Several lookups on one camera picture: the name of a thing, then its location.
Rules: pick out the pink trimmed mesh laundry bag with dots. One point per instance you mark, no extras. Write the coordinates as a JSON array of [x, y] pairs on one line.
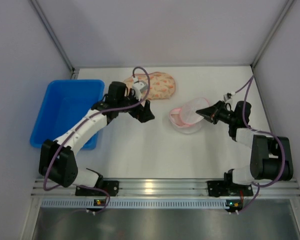
[[189, 116]]

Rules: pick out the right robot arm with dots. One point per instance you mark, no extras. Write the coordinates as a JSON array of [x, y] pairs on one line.
[[270, 157]]

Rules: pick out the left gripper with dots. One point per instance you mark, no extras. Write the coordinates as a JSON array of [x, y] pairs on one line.
[[136, 109]]

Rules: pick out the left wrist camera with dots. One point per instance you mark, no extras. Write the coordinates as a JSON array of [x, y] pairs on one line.
[[138, 88]]

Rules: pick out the pink bra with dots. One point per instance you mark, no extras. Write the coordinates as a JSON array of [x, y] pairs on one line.
[[175, 119]]

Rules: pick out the aluminium mounting rail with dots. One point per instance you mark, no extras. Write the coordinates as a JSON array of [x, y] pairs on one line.
[[163, 194]]

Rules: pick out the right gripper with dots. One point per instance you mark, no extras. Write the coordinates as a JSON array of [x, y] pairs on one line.
[[217, 113]]

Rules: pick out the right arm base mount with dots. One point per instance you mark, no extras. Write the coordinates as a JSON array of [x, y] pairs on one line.
[[222, 188]]

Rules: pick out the blue plastic bin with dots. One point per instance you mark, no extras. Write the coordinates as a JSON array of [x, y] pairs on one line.
[[64, 104]]

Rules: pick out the floral orange laundry bag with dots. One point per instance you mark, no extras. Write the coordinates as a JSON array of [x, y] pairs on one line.
[[162, 85]]

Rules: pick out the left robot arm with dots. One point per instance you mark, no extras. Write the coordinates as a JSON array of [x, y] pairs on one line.
[[58, 157]]

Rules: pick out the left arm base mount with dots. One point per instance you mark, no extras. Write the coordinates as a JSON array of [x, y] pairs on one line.
[[100, 189]]

